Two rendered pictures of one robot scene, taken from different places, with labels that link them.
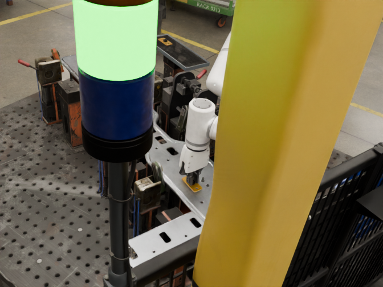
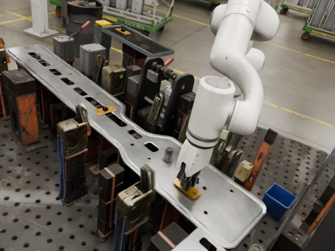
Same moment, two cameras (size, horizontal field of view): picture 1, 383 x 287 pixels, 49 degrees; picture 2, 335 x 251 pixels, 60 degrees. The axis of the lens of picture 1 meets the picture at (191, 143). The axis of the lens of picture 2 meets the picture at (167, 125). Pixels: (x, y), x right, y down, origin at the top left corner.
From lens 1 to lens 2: 0.74 m
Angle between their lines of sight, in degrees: 11
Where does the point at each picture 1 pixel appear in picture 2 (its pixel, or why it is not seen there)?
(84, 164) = (38, 165)
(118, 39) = not seen: outside the picture
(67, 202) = (19, 215)
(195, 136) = (207, 128)
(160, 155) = (138, 152)
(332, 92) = not seen: outside the picture
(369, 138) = (271, 124)
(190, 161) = (194, 162)
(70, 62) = (18, 53)
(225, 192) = not seen: outside the picture
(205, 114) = (227, 96)
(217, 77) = (229, 49)
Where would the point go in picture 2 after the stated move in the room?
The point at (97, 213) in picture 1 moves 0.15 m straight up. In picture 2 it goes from (60, 226) to (58, 197)
